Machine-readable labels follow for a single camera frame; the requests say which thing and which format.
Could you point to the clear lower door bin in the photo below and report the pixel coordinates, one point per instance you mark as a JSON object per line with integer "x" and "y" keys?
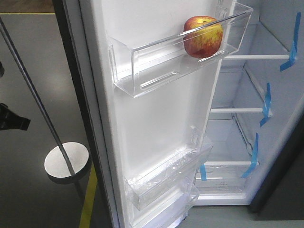
{"x": 148, "y": 185}

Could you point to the silver pole stand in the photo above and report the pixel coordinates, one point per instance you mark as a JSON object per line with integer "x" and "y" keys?
{"x": 67, "y": 161}

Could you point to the red yellow apple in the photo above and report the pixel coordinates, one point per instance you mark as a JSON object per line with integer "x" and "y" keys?
{"x": 205, "y": 42}

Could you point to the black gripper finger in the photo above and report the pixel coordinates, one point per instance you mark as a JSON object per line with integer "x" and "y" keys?
{"x": 9, "y": 120}

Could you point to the clear door bin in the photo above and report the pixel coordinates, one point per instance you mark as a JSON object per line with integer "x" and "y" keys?
{"x": 148, "y": 185}
{"x": 140, "y": 70}

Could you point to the dark grey refrigerator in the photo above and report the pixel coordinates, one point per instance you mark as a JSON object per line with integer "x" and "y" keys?
{"x": 250, "y": 104}

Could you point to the clear upper door bin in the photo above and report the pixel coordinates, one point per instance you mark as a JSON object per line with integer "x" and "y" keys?
{"x": 140, "y": 70}

